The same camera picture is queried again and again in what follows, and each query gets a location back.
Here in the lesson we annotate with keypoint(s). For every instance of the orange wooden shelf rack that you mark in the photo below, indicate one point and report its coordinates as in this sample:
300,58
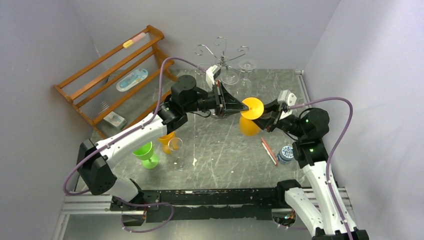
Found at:
92,92

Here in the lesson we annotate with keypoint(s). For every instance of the small white box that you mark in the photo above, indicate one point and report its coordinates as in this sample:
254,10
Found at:
115,120

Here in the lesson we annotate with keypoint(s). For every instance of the orange plastic goblet front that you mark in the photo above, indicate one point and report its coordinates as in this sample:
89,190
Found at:
250,114

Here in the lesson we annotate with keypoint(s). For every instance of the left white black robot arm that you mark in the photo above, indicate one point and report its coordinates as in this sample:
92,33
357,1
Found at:
96,161

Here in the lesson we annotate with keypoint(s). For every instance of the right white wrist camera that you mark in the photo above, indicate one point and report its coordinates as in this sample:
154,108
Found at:
285,100

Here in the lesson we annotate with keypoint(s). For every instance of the red pencil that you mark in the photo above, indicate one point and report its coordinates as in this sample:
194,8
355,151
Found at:
269,152

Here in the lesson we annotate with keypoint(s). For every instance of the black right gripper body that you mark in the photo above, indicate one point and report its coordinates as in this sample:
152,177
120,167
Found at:
276,116

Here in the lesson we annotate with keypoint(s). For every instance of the small clear wine glass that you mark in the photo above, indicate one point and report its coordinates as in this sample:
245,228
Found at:
178,152

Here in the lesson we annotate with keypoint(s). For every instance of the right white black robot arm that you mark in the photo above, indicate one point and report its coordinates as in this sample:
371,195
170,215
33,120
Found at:
329,219

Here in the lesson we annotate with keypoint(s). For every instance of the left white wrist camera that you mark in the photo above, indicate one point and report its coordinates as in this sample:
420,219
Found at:
211,74

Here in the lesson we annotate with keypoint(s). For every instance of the orange plastic goblet near green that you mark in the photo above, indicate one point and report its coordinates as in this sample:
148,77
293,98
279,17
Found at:
164,141

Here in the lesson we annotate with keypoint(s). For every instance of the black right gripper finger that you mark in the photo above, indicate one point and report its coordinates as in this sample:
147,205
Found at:
262,123
270,108

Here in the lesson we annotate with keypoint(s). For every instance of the chrome wire wine glass rack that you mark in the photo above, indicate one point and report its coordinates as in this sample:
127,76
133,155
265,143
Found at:
224,61

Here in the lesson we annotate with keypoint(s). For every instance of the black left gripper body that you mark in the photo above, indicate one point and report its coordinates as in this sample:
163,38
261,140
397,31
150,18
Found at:
218,100

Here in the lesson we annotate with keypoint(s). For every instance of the orange plastic goblet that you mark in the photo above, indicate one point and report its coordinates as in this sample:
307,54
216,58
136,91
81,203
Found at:
250,114
164,141

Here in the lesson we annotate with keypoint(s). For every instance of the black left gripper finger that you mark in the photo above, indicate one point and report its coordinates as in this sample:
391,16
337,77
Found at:
231,111
227,102

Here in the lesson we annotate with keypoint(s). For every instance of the blue white blister pack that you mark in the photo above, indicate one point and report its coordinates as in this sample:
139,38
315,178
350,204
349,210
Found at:
132,79

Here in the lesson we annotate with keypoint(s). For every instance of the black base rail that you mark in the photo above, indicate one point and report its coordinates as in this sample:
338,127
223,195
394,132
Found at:
233,203

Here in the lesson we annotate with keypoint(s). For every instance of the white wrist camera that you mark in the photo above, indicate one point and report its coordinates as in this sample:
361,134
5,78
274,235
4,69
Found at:
285,100
211,74

